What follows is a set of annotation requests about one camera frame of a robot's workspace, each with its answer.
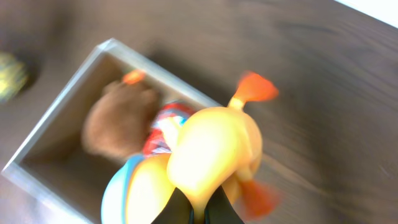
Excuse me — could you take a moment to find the red toy truck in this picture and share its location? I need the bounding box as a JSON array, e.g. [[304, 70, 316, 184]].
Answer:
[[143, 101, 196, 157]]

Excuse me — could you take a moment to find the white cardboard box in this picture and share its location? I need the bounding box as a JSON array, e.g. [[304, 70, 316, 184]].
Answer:
[[2, 39, 216, 223]]

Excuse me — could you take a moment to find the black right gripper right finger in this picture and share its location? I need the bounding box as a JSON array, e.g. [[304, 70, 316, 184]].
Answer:
[[205, 186, 244, 224]]

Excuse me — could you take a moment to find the brown plush bear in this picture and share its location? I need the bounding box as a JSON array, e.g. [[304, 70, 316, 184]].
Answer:
[[81, 70, 161, 160]]

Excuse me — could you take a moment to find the yellow ball with blue letters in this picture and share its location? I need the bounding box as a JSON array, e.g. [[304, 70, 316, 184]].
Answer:
[[1, 52, 29, 103]]

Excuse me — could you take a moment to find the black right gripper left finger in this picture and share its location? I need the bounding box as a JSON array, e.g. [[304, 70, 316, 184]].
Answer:
[[152, 188, 194, 224]]

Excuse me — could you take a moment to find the orange duck toy blue cap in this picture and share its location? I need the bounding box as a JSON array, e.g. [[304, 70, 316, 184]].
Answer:
[[101, 72, 279, 224]]

